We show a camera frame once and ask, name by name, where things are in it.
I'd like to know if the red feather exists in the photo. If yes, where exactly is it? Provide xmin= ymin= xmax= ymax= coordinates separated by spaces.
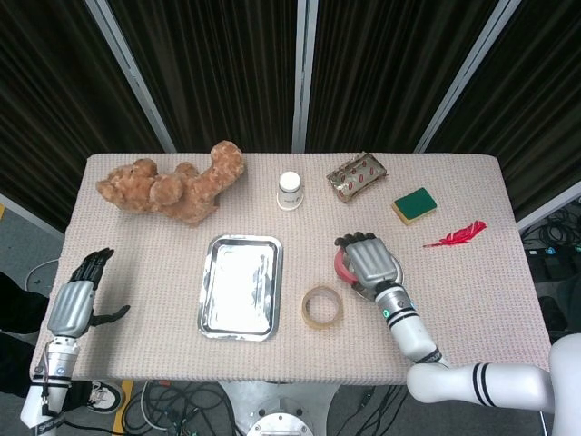
xmin=422 ymin=220 xmax=487 ymax=249

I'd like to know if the rectangular steel tray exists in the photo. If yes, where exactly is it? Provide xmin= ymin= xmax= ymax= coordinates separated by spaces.
xmin=196 ymin=233 xmax=284 ymax=342

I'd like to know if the beige waffle tablecloth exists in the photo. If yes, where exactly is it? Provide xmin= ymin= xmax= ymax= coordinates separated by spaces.
xmin=29 ymin=152 xmax=559 ymax=387

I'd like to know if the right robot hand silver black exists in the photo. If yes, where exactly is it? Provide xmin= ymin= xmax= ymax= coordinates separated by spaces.
xmin=334 ymin=231 xmax=400 ymax=301

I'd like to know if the white floor cable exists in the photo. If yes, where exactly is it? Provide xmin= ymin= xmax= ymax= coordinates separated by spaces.
xmin=25 ymin=257 xmax=61 ymax=291

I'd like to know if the gold red snack packet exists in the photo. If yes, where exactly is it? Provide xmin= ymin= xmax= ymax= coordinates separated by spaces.
xmin=325 ymin=151 xmax=388 ymax=204

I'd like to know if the yellow tape roll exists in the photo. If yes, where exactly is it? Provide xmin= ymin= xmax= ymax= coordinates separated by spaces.
xmin=301 ymin=284 xmax=345 ymax=329

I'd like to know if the grey partition post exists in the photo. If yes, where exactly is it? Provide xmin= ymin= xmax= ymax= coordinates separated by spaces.
xmin=413 ymin=0 xmax=523 ymax=154
xmin=291 ymin=0 xmax=319 ymax=154
xmin=84 ymin=0 xmax=177 ymax=154

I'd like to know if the white paper cup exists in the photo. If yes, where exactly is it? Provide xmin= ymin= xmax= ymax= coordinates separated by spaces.
xmin=276 ymin=171 xmax=304 ymax=211

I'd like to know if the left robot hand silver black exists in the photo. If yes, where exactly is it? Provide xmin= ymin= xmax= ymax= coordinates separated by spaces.
xmin=47 ymin=247 xmax=132 ymax=340

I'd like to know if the green yellow sponge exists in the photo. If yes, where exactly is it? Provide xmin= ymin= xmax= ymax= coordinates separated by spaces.
xmin=391 ymin=186 xmax=438 ymax=227

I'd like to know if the brown teddy bear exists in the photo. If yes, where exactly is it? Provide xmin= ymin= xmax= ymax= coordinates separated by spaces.
xmin=95 ymin=140 xmax=246 ymax=227

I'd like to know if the black white sneaker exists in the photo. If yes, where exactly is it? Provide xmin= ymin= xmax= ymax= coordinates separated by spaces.
xmin=84 ymin=380 xmax=124 ymax=413

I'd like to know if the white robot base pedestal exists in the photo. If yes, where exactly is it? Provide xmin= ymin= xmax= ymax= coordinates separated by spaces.
xmin=217 ymin=380 xmax=341 ymax=436

